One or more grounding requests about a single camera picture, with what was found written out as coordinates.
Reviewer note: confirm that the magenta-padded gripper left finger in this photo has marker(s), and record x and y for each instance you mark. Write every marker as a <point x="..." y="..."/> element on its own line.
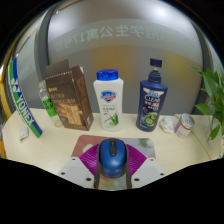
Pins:
<point x="88" y="160"/>

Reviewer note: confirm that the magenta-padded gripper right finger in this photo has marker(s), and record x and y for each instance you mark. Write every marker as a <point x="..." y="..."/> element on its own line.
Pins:
<point x="136" y="160"/>

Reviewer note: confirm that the blue computer mouse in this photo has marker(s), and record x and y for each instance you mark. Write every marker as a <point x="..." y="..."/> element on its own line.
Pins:
<point x="112" y="160"/>

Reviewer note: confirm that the floral pastel mouse pad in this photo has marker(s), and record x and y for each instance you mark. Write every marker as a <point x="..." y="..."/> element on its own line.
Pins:
<point x="86" y="141"/>

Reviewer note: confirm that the crumpled white paper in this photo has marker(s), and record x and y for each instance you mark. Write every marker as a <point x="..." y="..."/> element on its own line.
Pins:
<point x="166" y="125"/>

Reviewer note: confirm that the dark blue pump bottle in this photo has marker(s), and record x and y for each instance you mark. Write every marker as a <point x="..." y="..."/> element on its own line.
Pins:
<point x="150" y="103"/>

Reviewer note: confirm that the white bottle blue cap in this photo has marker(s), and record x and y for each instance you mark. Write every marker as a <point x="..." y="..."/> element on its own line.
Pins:
<point x="109" y="103"/>

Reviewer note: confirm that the brown carton box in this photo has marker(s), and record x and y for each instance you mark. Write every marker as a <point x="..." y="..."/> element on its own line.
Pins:
<point x="70" y="100"/>

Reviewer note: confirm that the clear bottle green label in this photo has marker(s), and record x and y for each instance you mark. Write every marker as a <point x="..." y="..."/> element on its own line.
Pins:
<point x="48" y="103"/>

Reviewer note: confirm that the white green shuttlecock tube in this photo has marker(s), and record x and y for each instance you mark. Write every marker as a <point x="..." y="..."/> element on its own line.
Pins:
<point x="25" y="103"/>

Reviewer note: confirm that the green plant in white pot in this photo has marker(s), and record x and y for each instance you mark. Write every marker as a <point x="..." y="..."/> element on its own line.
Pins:
<point x="213" y="90"/>

